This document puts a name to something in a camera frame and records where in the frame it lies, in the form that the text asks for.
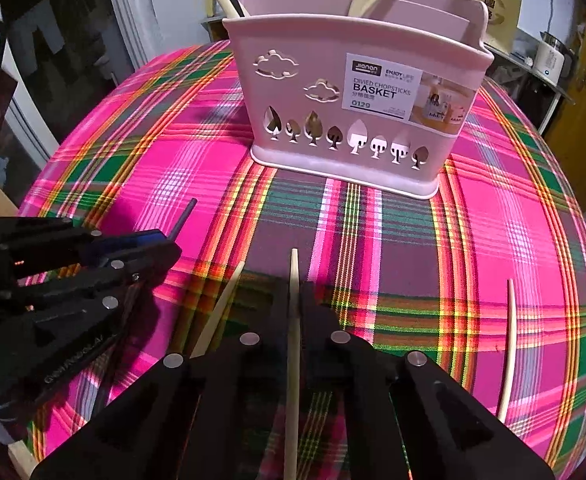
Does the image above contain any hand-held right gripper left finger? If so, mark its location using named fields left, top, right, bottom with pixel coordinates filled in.
left=30, top=281, right=290, bottom=480

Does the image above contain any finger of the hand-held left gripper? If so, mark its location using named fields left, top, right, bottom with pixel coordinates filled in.
left=0, top=216, right=174, bottom=277
left=0, top=243, right=182, bottom=402

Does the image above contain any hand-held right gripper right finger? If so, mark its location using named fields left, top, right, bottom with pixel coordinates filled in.
left=299, top=281, right=556, bottom=480

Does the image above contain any pink plastic chopstick basket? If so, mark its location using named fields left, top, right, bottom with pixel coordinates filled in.
left=221, top=0, right=495, bottom=201

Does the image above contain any pink green plaid tablecloth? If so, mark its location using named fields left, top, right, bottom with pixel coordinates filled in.
left=15, top=42, right=586, bottom=480

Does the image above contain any metal counter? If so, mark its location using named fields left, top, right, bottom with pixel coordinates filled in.
left=483, top=29, right=576, bottom=132

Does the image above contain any yellow door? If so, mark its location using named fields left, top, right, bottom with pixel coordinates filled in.
left=543, top=7, right=586, bottom=198

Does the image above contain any white electric kettle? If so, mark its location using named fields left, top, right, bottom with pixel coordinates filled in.
left=532, top=31, right=577, bottom=86

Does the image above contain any gold cardboard box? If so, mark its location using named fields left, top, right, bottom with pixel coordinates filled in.
left=453, top=0, right=522, bottom=54

